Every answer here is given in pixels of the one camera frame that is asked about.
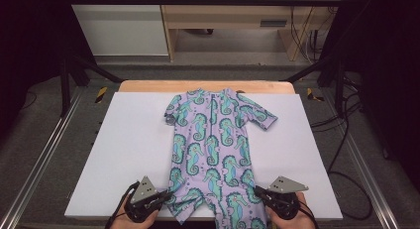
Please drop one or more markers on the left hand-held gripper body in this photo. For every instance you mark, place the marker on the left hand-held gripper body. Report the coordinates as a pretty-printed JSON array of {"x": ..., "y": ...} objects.
[{"x": 143, "y": 192}]

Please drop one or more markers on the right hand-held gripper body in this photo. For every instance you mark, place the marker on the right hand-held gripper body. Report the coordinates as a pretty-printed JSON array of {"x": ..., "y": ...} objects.
[{"x": 285, "y": 186}]

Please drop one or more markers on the purple seahorse print baby swimsuit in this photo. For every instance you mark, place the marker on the purple seahorse print baby swimsuit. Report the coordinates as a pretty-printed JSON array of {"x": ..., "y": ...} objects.
[{"x": 211, "y": 146}]

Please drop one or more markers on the person's left hand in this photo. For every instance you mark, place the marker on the person's left hand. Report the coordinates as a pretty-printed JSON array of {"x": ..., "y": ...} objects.
[{"x": 132, "y": 224}]

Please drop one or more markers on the person's right hand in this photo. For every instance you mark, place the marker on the person's right hand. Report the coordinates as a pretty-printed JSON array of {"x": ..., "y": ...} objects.
[{"x": 297, "y": 224}]

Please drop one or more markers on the white board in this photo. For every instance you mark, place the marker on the white board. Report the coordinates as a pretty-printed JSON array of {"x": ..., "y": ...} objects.
[{"x": 132, "y": 139}]

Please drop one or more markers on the yellow black tape strip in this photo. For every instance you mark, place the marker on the yellow black tape strip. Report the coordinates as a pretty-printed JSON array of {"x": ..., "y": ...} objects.
[
  {"x": 101, "y": 94},
  {"x": 312, "y": 95}
]

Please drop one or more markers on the wooden table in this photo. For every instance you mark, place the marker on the wooden table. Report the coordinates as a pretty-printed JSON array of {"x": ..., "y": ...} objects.
[{"x": 148, "y": 86}]

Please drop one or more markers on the black curtain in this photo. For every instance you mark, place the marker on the black curtain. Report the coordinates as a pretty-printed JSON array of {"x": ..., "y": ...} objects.
[
  {"x": 29, "y": 40},
  {"x": 386, "y": 73}
]

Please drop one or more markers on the white cabinet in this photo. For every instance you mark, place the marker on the white cabinet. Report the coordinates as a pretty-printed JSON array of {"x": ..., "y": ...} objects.
[{"x": 122, "y": 30}]

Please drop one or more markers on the light wooden desk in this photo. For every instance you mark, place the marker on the light wooden desk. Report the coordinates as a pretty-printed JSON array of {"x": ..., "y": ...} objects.
[{"x": 228, "y": 16}]

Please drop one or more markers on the aluminium rail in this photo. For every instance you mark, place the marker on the aluminium rail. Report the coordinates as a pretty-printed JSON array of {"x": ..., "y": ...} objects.
[
  {"x": 36, "y": 163},
  {"x": 366, "y": 169}
]

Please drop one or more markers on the black metal frame strut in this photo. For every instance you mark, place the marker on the black metal frame strut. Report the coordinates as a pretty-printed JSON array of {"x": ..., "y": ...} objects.
[
  {"x": 338, "y": 83},
  {"x": 66, "y": 87}
]

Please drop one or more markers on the black horizontal frame bar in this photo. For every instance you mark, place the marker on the black horizontal frame bar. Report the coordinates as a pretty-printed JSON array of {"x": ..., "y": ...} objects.
[{"x": 198, "y": 0}]

